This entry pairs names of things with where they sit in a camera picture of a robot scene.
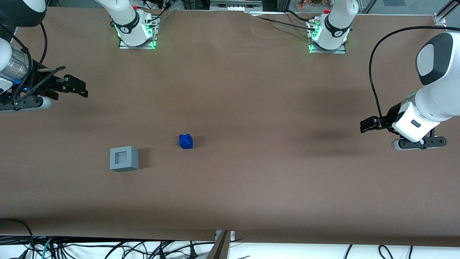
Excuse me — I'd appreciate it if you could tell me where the brown table cover sheet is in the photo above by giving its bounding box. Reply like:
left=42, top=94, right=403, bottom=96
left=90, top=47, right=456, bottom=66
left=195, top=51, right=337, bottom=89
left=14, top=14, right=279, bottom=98
left=0, top=6, right=460, bottom=247

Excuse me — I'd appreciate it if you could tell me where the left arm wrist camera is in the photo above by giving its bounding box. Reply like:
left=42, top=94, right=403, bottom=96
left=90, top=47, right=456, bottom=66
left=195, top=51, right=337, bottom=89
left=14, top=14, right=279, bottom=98
left=391, top=136, right=447, bottom=151

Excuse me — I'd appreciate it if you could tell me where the white background device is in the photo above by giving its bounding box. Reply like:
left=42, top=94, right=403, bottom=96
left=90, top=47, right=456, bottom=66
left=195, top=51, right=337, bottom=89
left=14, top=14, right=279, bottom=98
left=210, top=0, right=263, bottom=12

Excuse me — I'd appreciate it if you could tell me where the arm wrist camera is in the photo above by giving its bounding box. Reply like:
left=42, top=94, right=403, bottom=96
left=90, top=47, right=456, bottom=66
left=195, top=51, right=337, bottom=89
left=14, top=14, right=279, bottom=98
left=391, top=136, right=447, bottom=151
left=0, top=96, right=53, bottom=113

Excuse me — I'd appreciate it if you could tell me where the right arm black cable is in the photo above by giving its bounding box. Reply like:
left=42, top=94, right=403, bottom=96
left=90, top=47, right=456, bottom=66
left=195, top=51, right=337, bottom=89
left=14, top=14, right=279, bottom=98
left=0, top=22, right=48, bottom=66

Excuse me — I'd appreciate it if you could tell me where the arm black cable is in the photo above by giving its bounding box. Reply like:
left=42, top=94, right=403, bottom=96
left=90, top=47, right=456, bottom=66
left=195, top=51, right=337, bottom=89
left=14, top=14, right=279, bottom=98
left=369, top=26, right=448, bottom=124
left=0, top=22, right=48, bottom=66

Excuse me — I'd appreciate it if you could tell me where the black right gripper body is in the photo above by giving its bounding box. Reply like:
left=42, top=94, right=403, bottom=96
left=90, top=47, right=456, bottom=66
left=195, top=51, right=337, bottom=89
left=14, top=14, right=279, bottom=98
left=0, top=69, right=60, bottom=107

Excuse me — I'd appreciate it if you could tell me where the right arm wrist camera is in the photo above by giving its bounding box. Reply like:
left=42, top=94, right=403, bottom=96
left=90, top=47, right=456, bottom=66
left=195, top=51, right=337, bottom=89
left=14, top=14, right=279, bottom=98
left=0, top=96, right=53, bottom=113

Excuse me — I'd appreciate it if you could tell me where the diagonal gray beam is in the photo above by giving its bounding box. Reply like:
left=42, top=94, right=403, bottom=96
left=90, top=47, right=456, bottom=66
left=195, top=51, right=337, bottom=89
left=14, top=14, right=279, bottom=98
left=207, top=230, right=230, bottom=259

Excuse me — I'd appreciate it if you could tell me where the gray square base block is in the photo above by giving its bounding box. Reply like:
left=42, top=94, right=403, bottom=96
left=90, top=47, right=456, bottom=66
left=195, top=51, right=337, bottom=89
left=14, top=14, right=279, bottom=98
left=110, top=146, right=139, bottom=172

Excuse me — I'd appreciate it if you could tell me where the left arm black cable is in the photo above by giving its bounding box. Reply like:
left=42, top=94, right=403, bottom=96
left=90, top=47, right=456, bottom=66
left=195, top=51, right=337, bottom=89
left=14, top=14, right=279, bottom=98
left=369, top=26, right=448, bottom=124

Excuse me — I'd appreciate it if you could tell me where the teal cable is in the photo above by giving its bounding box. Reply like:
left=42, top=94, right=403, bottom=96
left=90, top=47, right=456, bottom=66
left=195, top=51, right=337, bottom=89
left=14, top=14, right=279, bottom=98
left=35, top=236, right=55, bottom=259

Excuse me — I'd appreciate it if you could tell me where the short black table cable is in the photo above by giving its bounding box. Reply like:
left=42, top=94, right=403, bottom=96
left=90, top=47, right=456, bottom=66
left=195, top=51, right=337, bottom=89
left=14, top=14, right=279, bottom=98
left=285, top=10, right=312, bottom=22

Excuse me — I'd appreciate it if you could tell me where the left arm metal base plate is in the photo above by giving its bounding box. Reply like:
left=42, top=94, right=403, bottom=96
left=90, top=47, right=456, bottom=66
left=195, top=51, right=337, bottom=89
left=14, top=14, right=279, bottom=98
left=308, top=20, right=346, bottom=54

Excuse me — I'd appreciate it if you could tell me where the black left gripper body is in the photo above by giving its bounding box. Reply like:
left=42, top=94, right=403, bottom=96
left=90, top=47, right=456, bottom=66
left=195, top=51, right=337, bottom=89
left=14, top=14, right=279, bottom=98
left=384, top=102, right=411, bottom=132

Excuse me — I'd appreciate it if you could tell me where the black looped floor cable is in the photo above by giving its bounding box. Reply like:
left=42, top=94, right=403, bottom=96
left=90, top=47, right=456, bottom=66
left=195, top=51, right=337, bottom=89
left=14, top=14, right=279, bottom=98
left=0, top=218, right=35, bottom=259

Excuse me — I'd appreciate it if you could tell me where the diagonal aluminium profile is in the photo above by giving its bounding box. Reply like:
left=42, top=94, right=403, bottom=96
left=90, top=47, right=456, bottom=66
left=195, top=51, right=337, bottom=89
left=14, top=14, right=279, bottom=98
left=435, top=0, right=460, bottom=18

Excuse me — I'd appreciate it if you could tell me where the long black table cable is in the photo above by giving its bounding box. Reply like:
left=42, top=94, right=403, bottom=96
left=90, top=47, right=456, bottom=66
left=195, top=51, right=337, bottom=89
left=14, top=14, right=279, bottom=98
left=250, top=14, right=318, bottom=31

